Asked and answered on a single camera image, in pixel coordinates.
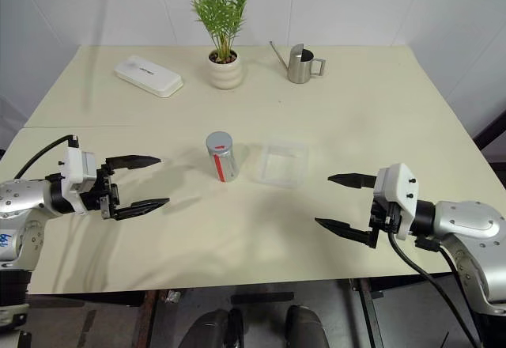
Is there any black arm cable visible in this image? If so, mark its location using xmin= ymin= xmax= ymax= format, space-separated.
xmin=387 ymin=230 xmax=481 ymax=348
xmin=13 ymin=134 xmax=81 ymax=180

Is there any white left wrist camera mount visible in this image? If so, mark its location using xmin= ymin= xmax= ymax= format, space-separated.
xmin=57 ymin=146 xmax=98 ymax=213

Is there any cream ribbed plant pot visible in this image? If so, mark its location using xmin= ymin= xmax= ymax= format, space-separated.
xmin=208 ymin=48 xmax=243 ymax=90

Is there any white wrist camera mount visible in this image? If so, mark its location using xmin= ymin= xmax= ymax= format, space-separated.
xmin=372 ymin=162 xmax=418 ymax=241
xmin=57 ymin=146 xmax=98 ymax=213

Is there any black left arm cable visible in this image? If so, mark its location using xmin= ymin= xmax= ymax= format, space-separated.
xmin=13 ymin=134 xmax=81 ymax=180

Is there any green potted palm plant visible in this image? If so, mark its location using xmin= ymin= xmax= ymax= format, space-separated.
xmin=184 ymin=0 xmax=272 ymax=64

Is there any dark rounded robot leg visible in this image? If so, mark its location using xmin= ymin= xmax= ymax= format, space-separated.
xmin=285 ymin=304 xmax=330 ymax=348
xmin=180 ymin=308 xmax=244 ymax=348

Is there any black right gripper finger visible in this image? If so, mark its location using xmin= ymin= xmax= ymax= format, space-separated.
xmin=314 ymin=217 xmax=380 ymax=250
xmin=327 ymin=172 xmax=378 ymax=190

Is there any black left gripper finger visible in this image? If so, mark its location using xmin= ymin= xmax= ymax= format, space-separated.
xmin=115 ymin=198 xmax=171 ymax=221
xmin=104 ymin=154 xmax=163 ymax=172

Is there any steel watering can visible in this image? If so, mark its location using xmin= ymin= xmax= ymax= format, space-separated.
xmin=270 ymin=40 xmax=327 ymax=85

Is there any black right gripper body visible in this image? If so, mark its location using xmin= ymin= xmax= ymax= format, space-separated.
xmin=369 ymin=198 xmax=401 ymax=234

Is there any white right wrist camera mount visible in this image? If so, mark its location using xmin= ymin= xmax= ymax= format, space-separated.
xmin=372 ymin=162 xmax=418 ymax=241

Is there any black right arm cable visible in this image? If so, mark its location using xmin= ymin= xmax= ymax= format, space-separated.
xmin=387 ymin=230 xmax=481 ymax=348

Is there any clear plastic container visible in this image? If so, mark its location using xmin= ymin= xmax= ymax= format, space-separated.
xmin=254 ymin=138 xmax=310 ymax=189

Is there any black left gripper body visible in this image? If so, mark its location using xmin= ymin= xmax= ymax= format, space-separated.
xmin=80 ymin=162 xmax=121 ymax=221

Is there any white rectangular box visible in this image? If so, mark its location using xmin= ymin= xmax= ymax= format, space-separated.
xmin=114 ymin=55 xmax=185 ymax=98

